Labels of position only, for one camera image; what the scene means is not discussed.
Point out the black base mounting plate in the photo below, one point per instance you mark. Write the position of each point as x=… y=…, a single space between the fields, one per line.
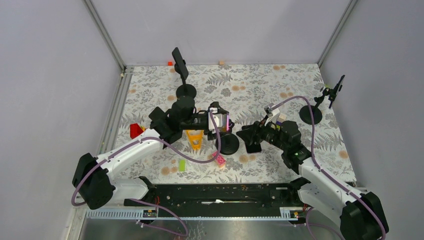
x=245 y=200

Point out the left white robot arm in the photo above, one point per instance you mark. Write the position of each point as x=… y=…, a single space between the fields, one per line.
x=96 y=179

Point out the floral patterned table mat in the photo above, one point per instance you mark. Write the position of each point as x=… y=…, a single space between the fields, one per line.
x=244 y=91

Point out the pink studded toy brick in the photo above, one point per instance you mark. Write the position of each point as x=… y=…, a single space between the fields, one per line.
x=219 y=160

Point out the black pole stand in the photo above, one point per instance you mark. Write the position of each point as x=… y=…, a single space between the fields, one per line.
x=229 y=142
x=314 y=116

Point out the red yellow toy truck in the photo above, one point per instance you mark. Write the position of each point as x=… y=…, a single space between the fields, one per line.
x=135 y=130

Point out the stacked coloured cube tower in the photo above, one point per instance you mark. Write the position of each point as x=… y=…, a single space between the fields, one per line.
x=280 y=119

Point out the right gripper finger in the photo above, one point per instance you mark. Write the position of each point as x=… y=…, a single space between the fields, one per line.
x=251 y=127
x=249 y=136

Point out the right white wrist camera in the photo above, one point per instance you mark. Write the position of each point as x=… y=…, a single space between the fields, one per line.
x=271 y=111

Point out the orange triangular plastic frame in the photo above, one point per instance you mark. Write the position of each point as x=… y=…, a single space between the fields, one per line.
x=195 y=138

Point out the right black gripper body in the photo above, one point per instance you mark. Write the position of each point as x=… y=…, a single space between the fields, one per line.
x=267 y=133

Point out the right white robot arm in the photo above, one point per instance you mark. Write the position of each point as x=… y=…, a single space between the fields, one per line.
x=359 y=216

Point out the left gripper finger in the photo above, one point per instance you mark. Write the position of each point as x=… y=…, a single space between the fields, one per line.
x=213 y=135
x=215 y=109

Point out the small green block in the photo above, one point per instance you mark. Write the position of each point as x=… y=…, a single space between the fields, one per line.
x=182 y=165

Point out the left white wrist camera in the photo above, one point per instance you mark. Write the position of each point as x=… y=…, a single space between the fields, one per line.
x=218 y=122

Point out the black phone purple case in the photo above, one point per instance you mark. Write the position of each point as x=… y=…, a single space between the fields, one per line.
x=253 y=148

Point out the black phone on back stand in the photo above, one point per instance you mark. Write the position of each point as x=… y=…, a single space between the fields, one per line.
x=180 y=64

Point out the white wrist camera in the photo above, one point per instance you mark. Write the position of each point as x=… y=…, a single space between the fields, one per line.
x=271 y=111
x=218 y=122

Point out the back left pole stand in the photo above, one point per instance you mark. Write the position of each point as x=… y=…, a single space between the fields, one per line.
x=186 y=89

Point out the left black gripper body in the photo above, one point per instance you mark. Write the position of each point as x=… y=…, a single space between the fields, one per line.
x=197 y=121

